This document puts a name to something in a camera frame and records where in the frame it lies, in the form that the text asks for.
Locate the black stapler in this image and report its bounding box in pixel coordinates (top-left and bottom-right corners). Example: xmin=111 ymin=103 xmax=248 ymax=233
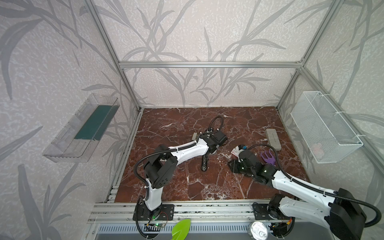
xmin=201 ymin=154 xmax=209 ymax=172

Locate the red white staples box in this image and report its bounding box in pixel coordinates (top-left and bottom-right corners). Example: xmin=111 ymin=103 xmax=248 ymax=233
xmin=231 ymin=149 xmax=241 ymax=158

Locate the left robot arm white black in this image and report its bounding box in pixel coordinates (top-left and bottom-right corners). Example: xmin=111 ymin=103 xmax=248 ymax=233
xmin=134 ymin=130 xmax=228 ymax=212

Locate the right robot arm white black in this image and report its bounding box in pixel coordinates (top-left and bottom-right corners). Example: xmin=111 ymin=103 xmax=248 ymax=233
xmin=228 ymin=146 xmax=382 ymax=240

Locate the purple pink hand rake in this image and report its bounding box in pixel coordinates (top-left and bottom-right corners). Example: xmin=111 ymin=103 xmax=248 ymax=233
xmin=260 ymin=150 xmax=276 ymax=166

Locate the round silver can lid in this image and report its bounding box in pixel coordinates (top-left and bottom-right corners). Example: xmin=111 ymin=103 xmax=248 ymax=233
xmin=247 ymin=221 xmax=269 ymax=240

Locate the pink item in basket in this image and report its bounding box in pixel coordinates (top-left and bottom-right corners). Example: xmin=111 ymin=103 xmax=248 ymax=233
xmin=310 ymin=143 xmax=325 ymax=160

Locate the green leaf sticker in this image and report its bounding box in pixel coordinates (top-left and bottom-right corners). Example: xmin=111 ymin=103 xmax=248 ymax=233
xmin=172 ymin=219 xmax=191 ymax=240

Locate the small green circuit board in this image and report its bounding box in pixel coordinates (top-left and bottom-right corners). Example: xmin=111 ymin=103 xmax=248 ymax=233
xmin=146 ymin=223 xmax=167 ymax=229

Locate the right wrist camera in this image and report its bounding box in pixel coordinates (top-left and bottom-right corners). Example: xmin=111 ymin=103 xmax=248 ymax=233
xmin=234 ymin=145 xmax=247 ymax=153

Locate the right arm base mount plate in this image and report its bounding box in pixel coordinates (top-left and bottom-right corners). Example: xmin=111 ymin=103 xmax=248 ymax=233
xmin=252 ymin=203 xmax=273 ymax=221

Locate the white wire mesh basket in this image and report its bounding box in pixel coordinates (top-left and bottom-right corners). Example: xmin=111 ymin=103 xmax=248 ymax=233
xmin=291 ymin=91 xmax=364 ymax=164

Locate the clear plastic wall tray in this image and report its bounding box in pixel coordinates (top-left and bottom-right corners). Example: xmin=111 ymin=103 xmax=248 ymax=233
xmin=43 ymin=94 xmax=120 ymax=163

